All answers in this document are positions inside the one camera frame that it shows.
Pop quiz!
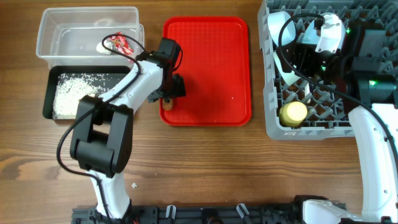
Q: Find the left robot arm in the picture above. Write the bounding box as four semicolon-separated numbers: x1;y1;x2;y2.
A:
68;38;186;223

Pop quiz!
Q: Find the light blue bowl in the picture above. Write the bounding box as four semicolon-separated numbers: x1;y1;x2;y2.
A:
268;11;296;47

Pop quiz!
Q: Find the red serving tray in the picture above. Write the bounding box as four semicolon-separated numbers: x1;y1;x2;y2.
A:
159;16;252;126

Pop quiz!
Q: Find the light blue plate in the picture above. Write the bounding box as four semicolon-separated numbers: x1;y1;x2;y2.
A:
301;21;320;45

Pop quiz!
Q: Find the yellow plastic cup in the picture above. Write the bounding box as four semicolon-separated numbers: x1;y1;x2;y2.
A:
279;101;308;127

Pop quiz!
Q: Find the black plastic tray bin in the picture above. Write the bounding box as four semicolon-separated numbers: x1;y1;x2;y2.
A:
42;65;131;120

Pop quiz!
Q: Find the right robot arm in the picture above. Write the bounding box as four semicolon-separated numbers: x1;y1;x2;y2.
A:
280;15;397;223

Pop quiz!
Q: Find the orange carrot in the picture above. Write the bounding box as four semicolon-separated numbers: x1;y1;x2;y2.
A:
162;98;174;111

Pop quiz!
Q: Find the white plastic spoon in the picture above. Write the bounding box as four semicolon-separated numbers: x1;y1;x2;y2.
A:
303;83;312;104

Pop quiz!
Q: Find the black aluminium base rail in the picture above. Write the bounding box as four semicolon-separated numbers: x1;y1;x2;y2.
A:
71;203;348;224

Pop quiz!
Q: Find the clear plastic bin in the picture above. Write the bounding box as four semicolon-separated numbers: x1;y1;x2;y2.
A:
36;6;145;68

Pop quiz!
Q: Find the mint green bowl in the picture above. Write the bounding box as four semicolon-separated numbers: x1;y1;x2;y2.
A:
273;52;300;86

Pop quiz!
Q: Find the red snack wrapper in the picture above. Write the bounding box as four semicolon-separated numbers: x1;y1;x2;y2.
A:
109;32;134;55

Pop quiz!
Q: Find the rice grains pile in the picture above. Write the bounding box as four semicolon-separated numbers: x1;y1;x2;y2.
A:
52;73;124;119

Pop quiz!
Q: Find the white tissue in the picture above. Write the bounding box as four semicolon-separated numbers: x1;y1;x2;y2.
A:
96;41;113;55

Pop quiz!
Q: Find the grey dishwasher rack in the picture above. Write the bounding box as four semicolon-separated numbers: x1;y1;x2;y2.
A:
257;0;397;140

